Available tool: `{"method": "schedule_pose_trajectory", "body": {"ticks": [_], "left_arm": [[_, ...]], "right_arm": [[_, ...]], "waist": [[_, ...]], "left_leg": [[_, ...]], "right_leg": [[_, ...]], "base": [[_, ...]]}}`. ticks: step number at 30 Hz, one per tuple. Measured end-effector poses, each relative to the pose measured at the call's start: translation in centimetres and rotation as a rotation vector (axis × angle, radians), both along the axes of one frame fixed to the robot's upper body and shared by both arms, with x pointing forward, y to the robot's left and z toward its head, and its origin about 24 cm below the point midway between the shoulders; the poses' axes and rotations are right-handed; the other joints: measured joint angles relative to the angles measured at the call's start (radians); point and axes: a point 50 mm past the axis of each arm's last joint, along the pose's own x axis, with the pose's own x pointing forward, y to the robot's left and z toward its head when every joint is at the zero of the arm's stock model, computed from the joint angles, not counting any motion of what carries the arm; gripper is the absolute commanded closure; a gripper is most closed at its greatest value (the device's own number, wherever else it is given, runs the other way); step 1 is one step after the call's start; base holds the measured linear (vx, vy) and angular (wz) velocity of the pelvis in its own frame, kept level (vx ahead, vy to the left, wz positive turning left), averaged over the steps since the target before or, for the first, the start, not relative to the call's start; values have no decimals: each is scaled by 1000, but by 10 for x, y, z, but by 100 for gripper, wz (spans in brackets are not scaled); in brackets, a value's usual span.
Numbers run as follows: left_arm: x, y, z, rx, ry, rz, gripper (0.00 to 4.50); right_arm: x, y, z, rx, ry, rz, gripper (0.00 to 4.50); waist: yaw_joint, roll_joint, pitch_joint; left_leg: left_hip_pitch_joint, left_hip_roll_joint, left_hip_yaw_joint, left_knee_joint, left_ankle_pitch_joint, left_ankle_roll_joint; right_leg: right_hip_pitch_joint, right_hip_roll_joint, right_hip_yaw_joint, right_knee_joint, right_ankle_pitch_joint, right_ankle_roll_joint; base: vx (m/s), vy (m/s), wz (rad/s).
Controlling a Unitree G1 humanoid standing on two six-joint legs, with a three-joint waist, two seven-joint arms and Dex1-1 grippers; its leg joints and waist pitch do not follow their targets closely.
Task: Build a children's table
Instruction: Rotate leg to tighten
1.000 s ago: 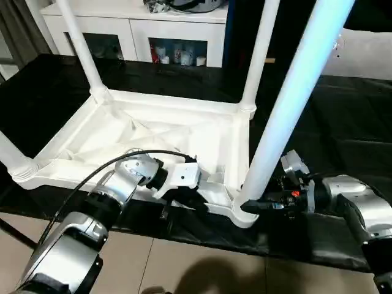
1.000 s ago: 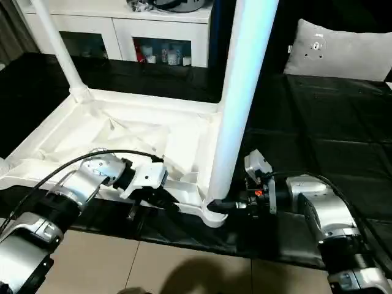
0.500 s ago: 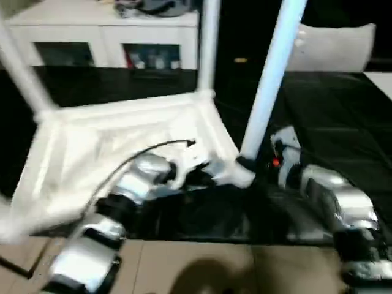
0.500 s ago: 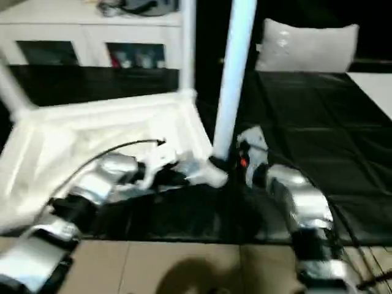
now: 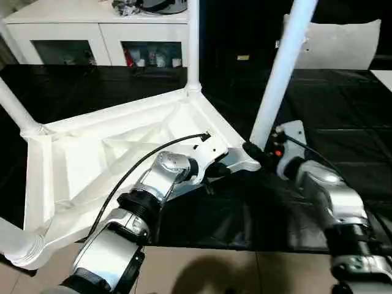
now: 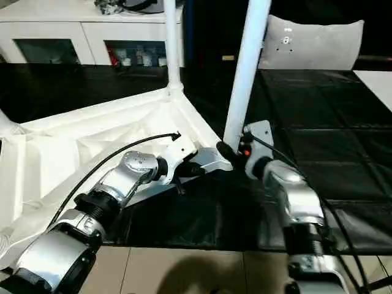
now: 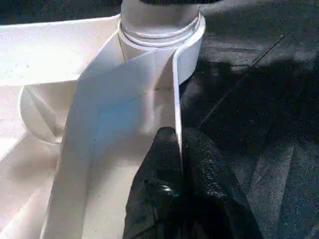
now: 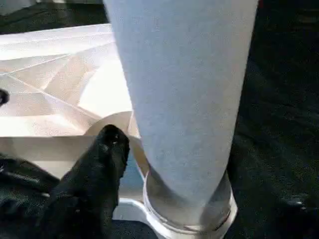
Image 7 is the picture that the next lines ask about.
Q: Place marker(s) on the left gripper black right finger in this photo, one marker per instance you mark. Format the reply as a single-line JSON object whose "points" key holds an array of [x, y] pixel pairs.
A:
{"points": [[216, 199]]}

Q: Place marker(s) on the white plastic table leg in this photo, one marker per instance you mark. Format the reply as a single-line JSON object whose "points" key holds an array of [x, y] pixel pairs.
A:
{"points": [[159, 20]]}

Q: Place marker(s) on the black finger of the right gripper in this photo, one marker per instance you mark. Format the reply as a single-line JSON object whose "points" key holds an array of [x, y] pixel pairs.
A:
{"points": [[179, 2]]}

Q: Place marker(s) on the white plastic table top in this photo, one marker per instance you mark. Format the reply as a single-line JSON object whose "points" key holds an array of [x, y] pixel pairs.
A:
{"points": [[49, 49]]}

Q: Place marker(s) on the black work mat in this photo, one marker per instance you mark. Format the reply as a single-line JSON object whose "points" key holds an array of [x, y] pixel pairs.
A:
{"points": [[261, 99]]}

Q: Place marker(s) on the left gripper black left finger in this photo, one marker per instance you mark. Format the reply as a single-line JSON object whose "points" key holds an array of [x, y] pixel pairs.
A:
{"points": [[157, 189]]}

